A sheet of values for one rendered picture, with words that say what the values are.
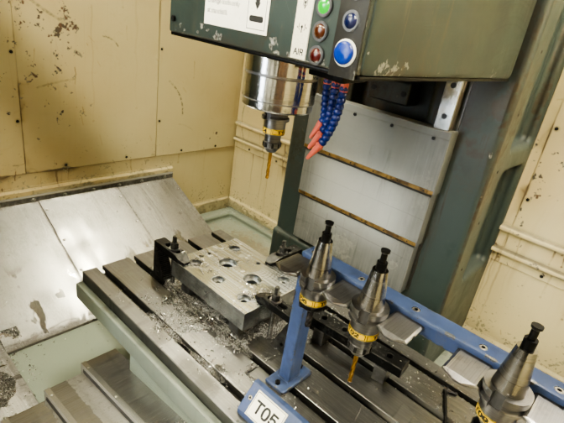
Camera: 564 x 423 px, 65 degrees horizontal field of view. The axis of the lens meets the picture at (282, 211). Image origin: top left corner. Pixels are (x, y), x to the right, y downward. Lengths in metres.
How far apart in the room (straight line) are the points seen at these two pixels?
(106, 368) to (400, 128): 1.02
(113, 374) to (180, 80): 1.28
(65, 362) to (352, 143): 1.07
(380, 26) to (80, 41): 1.36
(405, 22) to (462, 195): 0.71
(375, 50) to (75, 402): 1.03
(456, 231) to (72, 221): 1.36
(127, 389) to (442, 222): 0.95
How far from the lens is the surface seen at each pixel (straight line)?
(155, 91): 2.01
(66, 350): 1.54
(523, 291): 1.73
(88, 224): 1.86
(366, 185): 1.39
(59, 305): 1.64
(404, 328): 0.74
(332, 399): 1.03
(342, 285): 0.79
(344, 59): 0.63
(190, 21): 0.88
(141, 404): 1.18
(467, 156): 1.29
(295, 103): 0.93
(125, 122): 1.97
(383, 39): 0.65
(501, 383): 0.68
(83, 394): 1.27
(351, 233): 1.47
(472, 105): 1.27
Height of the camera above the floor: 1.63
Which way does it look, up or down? 24 degrees down
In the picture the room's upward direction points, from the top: 9 degrees clockwise
